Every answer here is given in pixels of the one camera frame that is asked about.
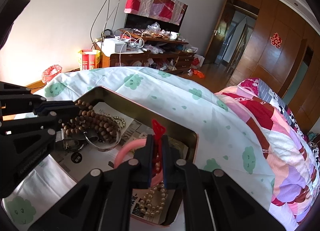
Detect pink red patchwork quilt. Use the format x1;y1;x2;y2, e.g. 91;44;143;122
217;78;319;230

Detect brown wooden bead mala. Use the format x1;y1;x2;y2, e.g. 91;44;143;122
62;99;124;144

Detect white sheet green clouds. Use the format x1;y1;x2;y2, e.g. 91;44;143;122
2;67;274;230

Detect pink bangle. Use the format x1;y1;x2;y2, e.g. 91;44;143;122
114;139;163;187

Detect red cord coin charm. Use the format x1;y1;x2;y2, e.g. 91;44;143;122
151;119;166;175

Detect wooden door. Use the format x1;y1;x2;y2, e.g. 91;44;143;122
204;0;235;63

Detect red plastic bag bin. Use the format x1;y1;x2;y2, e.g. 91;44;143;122
42;65;62;84

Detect wooden tv cabinet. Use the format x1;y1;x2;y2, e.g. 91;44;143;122
93;28;196;75

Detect red double happiness sticker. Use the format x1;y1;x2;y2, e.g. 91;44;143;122
270;33;283;49

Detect red yellow carton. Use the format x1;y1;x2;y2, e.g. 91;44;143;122
78;49;100;70

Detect red pink patchwork cloth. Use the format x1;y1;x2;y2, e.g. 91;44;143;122
124;0;188;25

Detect white box on cabinet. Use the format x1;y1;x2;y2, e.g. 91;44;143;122
101;38;127;55

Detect wooden wardrobe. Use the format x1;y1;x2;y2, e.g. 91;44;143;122
229;0;319;133

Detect orange bag on floor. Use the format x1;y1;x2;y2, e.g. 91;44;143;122
188;68;205;79

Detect pink tin box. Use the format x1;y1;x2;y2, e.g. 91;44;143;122
49;86;200;228

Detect white pearl bracelet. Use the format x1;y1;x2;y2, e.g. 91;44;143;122
138;182;169;218

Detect black television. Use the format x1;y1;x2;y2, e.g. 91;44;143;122
124;14;182;33

